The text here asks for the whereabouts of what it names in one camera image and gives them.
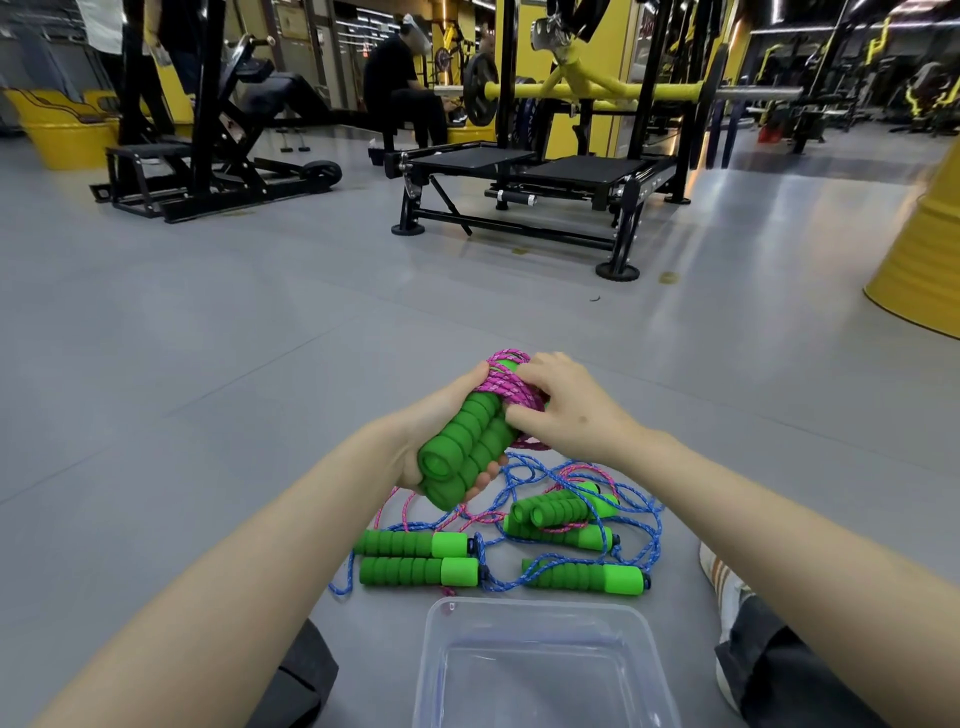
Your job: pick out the person's right hand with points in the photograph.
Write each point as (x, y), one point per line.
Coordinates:
(581, 420)

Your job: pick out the person's left hand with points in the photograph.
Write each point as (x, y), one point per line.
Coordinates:
(435, 420)

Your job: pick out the clear plastic box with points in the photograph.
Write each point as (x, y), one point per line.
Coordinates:
(544, 667)

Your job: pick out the person's left forearm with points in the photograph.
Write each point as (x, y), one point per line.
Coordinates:
(240, 585)

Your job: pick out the person's right forearm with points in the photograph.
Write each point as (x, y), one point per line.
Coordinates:
(795, 562)

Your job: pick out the person's right white sneaker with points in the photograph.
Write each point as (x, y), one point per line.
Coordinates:
(727, 592)

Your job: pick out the person's left leg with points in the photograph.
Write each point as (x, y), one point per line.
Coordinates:
(300, 675)

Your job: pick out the person's leg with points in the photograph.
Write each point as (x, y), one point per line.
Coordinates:
(787, 675)
(300, 675)

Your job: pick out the person's right leg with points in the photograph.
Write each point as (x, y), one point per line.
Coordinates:
(787, 675)

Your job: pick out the black squat rack platform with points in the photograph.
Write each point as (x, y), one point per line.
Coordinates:
(581, 169)

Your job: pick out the small black push-up bar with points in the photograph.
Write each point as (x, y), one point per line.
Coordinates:
(302, 140)
(286, 141)

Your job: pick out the yellow barbell bar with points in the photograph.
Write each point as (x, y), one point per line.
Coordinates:
(600, 90)

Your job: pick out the black weight plate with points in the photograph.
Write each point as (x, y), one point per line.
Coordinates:
(480, 90)

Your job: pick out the black wheeled gym machine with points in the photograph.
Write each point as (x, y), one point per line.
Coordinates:
(202, 169)

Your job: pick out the red object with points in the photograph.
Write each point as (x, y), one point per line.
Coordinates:
(770, 131)

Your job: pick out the large yellow barrel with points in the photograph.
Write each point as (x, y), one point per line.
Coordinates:
(919, 270)

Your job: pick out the black yellow gym machine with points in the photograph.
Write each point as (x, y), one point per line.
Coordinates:
(926, 97)

